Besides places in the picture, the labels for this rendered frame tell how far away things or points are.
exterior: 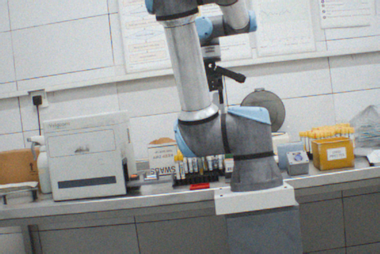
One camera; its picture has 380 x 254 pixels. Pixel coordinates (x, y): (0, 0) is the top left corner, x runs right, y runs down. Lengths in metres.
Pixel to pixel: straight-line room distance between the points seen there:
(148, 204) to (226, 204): 0.47
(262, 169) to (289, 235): 0.19
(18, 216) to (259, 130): 0.94
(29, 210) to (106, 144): 0.37
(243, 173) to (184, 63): 0.33
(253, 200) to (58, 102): 1.39
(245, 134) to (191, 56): 0.25
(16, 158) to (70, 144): 0.51
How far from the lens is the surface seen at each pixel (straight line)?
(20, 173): 2.16
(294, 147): 1.78
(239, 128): 1.28
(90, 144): 1.68
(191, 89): 1.26
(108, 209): 1.67
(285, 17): 2.31
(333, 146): 1.71
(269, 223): 1.27
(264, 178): 1.27
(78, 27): 2.38
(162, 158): 1.94
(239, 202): 1.23
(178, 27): 1.22
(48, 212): 1.73
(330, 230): 2.43
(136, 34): 2.30
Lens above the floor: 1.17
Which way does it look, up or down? 3 degrees down
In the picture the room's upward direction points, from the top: 7 degrees counter-clockwise
